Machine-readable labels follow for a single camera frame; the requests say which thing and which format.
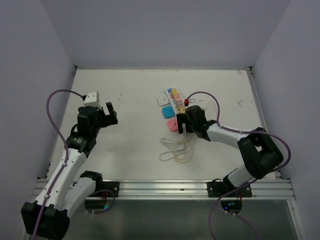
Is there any pink cube plug far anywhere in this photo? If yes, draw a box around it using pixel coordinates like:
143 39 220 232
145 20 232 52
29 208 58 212
174 94 182 103

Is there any white power strip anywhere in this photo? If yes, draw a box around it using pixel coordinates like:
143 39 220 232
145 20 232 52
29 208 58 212
164 86 184 115

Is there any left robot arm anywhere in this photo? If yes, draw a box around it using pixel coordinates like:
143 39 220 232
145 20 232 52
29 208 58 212
21 102 118 240

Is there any yellow charging cable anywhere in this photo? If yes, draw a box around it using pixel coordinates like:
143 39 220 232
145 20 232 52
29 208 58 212
174 132 195 164

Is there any white power strip cord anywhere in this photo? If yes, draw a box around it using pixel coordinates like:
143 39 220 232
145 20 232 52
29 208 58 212
159 137 188 162

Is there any yellow cube plug far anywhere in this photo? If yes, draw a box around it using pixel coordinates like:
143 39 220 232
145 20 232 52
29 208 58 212
171 88 179 98

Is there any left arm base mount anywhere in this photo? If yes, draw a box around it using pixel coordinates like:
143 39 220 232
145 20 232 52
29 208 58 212
72 180 120 201

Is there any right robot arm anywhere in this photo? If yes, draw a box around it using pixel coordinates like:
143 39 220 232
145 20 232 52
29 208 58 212
176 105 284 197

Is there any aluminium front rail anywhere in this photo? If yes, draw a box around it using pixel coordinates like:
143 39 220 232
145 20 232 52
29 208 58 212
31 177 296 200

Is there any blue plug adapter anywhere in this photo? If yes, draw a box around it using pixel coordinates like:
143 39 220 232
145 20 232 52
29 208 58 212
162 106 175 119

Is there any yellow cube plug near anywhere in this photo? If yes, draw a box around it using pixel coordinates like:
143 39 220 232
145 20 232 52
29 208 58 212
178 107 186 114

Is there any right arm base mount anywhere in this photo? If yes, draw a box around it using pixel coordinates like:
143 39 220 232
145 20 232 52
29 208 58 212
206 178 253 198

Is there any pink plug adapter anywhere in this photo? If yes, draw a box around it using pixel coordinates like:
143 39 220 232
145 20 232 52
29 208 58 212
167 118 179 132

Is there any yellow cube plug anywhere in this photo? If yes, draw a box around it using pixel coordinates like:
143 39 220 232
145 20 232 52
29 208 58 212
171 88 179 98
178 107 186 114

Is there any white plug adapter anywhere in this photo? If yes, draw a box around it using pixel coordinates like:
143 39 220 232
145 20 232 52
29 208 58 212
157 94 170 107

